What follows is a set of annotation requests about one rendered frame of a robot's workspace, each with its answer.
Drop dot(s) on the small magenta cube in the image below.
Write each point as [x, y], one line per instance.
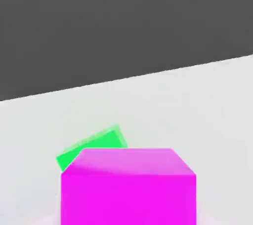
[128, 193]

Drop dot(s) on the small green cube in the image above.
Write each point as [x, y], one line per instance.
[94, 142]

